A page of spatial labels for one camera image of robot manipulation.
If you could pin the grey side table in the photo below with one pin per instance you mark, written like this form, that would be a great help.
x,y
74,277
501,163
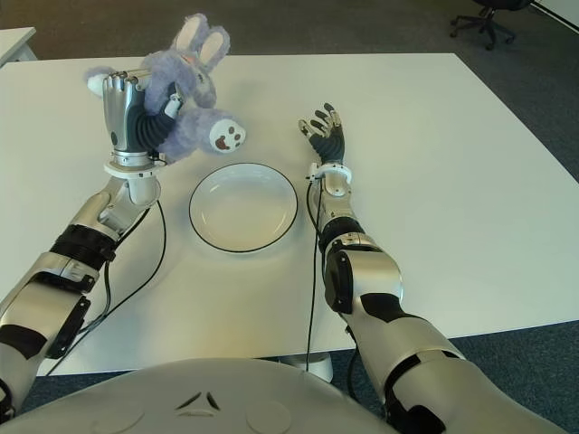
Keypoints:
x,y
13,45

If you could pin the silver table base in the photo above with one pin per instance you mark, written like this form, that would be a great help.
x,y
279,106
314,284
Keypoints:
x,y
316,364

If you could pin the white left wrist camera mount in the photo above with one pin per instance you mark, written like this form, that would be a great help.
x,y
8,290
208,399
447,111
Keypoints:
x,y
131,171

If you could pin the white plate with black rim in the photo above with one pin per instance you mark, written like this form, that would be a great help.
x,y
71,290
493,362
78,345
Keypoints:
x,y
244,208

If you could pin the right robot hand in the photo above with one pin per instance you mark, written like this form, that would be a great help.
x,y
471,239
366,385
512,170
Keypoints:
x,y
332,144

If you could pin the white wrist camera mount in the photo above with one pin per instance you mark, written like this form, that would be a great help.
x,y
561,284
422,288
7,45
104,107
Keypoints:
x,y
131,171
339,172

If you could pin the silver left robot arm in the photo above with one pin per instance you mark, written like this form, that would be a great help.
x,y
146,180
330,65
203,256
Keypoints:
x,y
45,294

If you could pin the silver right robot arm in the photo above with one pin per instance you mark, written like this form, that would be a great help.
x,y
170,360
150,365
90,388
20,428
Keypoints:
x,y
380,276

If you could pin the black office chair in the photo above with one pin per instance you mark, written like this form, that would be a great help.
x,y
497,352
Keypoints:
x,y
486,22

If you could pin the purple plush bunny doll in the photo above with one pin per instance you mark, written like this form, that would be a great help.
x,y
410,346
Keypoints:
x,y
199,126

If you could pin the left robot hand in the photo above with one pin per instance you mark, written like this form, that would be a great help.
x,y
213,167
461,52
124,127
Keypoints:
x,y
120,113

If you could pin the grey robot torso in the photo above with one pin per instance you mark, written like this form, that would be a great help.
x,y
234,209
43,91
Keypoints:
x,y
203,389

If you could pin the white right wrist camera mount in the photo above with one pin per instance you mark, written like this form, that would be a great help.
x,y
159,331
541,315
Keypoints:
x,y
339,172

